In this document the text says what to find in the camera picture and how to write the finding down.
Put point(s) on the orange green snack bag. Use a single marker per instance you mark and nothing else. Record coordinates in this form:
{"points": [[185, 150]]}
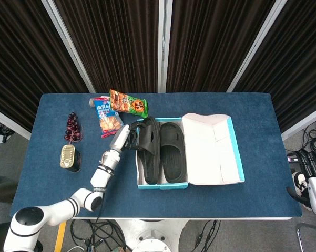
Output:
{"points": [[128, 105]]}

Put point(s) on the yellow floor tape strip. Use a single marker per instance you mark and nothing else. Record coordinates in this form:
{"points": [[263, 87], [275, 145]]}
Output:
{"points": [[60, 235]]}

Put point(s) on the black pleated curtain panel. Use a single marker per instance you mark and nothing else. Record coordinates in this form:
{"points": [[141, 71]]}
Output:
{"points": [[115, 44], [21, 52], [210, 44], [299, 57]]}

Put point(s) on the black slipper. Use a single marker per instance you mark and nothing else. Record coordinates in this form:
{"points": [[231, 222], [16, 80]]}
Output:
{"points": [[173, 157], [150, 157]]}

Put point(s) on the gold lid tin can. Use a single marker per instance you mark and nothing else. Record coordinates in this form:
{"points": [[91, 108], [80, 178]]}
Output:
{"points": [[67, 156]]}

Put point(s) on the grey capped bottle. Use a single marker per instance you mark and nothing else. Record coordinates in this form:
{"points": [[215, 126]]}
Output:
{"points": [[91, 102]]}

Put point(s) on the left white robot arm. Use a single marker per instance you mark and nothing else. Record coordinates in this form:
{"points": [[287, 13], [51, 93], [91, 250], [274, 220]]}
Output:
{"points": [[55, 210]]}

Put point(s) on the grey metal chair leg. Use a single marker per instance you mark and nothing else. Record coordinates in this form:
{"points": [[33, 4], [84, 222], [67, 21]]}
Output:
{"points": [[301, 233]]}

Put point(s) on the light blue shoe box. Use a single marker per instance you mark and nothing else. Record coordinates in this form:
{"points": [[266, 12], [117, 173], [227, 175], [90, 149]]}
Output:
{"points": [[213, 157]]}

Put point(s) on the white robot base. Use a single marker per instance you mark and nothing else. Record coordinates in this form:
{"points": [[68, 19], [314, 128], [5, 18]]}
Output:
{"points": [[152, 236]]}

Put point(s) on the dark red grape bunch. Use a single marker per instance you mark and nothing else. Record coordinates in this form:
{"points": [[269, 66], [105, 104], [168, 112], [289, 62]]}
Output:
{"points": [[73, 130]]}

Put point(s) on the black power strip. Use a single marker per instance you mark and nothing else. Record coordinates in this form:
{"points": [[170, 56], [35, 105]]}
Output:
{"points": [[293, 159]]}

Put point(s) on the grey partition frame post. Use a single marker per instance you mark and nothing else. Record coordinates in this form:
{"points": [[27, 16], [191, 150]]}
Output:
{"points": [[68, 44], [165, 44], [256, 47], [305, 123], [10, 123]]}

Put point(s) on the blue cracker snack bag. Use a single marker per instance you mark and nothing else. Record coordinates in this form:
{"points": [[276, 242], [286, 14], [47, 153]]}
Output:
{"points": [[107, 118]]}

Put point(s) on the white black sneaker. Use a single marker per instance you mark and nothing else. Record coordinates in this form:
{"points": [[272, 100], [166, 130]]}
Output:
{"points": [[299, 181]]}

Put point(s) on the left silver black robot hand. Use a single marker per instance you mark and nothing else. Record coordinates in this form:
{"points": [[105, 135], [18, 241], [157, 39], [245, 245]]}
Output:
{"points": [[119, 139]]}

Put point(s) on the blue felt table mat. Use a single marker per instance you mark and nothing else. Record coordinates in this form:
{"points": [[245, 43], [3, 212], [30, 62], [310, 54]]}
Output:
{"points": [[199, 202]]}

